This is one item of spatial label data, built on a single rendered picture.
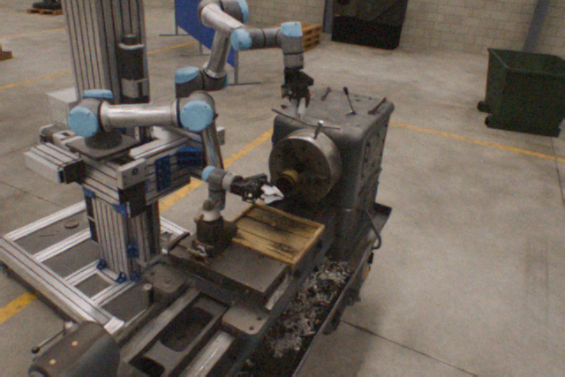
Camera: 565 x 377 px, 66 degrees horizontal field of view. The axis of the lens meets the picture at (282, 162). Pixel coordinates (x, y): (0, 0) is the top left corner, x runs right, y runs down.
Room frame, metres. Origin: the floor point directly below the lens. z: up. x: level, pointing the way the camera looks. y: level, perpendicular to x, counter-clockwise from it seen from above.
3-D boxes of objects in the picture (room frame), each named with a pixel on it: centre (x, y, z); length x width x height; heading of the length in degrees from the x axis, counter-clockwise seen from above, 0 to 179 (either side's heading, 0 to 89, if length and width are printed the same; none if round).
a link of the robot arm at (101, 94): (1.68, 0.77, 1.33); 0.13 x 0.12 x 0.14; 5
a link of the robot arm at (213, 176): (1.59, 0.27, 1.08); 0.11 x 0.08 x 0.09; 63
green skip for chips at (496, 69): (5.75, -3.20, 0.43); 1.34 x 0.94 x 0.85; 167
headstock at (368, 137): (2.11, -0.26, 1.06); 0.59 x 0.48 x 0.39; 154
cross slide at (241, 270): (1.21, 0.19, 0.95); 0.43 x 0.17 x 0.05; 64
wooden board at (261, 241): (1.49, 0.03, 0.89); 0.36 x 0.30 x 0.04; 64
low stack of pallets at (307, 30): (9.97, -0.09, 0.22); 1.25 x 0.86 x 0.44; 158
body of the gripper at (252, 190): (1.52, 0.13, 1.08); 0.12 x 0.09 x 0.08; 63
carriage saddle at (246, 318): (1.17, 0.19, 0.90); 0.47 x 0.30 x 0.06; 64
